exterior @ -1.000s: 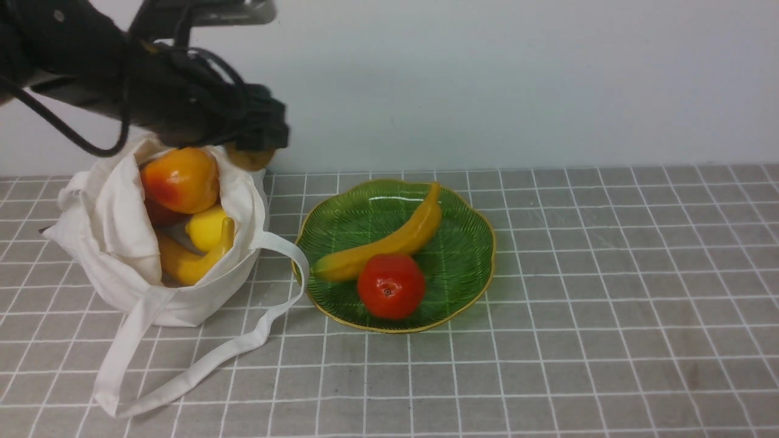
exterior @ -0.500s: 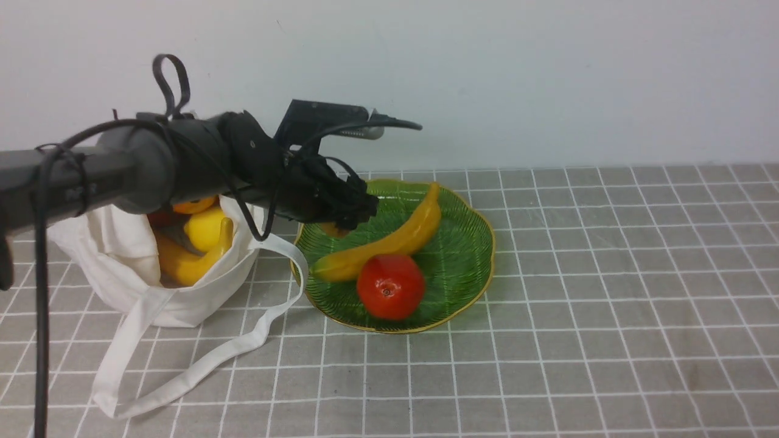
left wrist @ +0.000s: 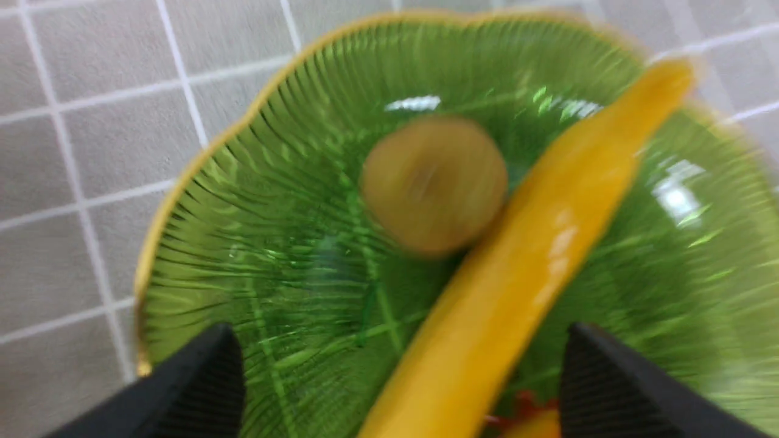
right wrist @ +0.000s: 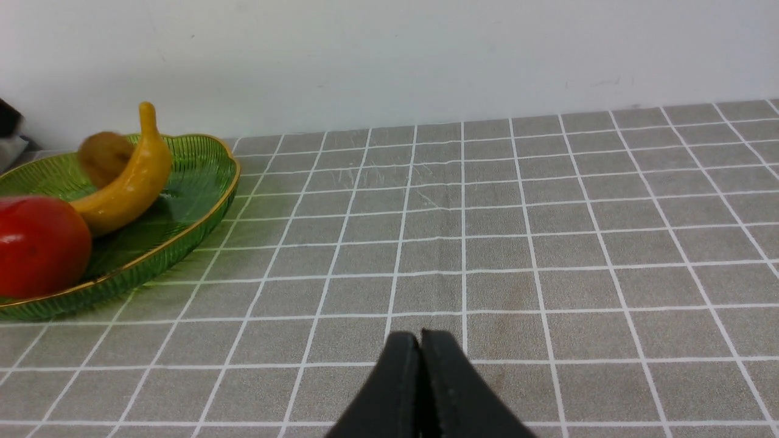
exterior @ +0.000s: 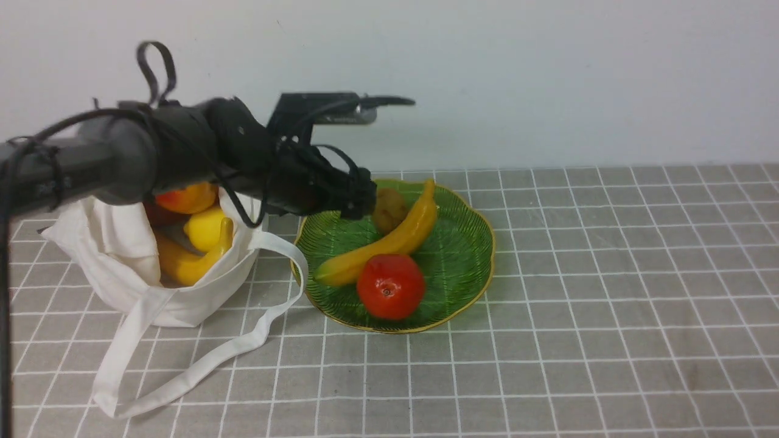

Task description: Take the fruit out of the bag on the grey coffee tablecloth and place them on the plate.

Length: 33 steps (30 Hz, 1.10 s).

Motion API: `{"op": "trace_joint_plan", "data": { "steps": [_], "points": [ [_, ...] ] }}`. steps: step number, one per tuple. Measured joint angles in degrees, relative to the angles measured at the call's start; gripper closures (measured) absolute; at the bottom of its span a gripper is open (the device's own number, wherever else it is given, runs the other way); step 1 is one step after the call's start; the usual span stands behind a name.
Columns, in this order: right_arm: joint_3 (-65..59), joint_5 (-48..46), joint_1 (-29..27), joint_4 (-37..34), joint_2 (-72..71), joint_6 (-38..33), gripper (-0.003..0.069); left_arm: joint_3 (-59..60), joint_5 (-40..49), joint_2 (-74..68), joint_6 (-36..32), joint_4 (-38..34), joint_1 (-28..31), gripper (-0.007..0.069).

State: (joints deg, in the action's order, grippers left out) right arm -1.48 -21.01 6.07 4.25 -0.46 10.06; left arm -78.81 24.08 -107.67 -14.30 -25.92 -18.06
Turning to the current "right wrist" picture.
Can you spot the yellow banana on plate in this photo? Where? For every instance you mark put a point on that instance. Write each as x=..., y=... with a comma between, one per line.
x=136, y=187

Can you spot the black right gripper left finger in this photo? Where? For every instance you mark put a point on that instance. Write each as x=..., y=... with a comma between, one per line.
x=385, y=406

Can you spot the green glass plate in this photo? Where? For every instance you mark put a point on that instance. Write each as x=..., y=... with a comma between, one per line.
x=200, y=189

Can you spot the brown kiwi fruit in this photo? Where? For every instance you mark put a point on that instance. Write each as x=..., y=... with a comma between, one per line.
x=104, y=156

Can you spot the red tomato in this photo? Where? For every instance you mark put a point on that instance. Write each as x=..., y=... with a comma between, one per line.
x=45, y=246

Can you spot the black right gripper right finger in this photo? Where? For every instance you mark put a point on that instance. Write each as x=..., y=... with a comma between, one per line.
x=457, y=401

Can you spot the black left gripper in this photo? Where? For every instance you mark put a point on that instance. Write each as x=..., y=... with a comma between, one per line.
x=14, y=145

